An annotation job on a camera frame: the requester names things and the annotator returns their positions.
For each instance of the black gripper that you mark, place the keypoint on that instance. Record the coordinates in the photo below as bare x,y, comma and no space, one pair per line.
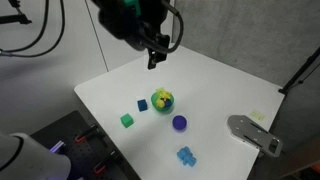
159,41

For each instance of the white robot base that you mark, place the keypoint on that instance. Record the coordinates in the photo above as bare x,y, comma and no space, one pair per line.
30,160

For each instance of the yellow cylinder toy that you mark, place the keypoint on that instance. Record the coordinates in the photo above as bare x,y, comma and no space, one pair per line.
160,103

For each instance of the dark blue toy block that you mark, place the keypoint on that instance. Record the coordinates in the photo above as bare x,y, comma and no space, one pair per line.
168,103

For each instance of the green bowl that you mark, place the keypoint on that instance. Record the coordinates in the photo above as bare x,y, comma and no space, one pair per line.
162,106

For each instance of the light blue toy figure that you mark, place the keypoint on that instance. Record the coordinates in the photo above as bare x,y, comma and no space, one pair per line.
186,156

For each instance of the dark blue cube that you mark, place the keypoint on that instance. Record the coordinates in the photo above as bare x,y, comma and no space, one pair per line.
142,105

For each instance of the purple ball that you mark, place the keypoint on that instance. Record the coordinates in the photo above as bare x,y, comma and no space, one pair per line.
179,122

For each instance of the green cube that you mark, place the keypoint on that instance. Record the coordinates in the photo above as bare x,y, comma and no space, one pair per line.
127,120

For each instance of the red black toggle clamp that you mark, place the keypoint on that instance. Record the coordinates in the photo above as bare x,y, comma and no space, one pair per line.
86,133
106,162

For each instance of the yellow sticky note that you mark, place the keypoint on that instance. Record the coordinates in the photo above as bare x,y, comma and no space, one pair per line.
257,115

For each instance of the black perforated base board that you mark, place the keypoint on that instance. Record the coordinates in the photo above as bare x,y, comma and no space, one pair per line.
83,150

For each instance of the grey metal mounting plate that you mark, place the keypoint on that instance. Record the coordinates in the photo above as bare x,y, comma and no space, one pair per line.
253,134

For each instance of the black tripod leg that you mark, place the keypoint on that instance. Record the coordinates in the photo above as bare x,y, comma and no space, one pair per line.
300,71

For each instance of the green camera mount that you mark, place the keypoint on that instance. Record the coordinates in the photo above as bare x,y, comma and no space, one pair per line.
131,4

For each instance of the purple lit metal bracket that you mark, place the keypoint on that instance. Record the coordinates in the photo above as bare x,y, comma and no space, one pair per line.
57,146

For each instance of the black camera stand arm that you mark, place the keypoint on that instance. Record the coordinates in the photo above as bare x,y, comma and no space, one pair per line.
15,18

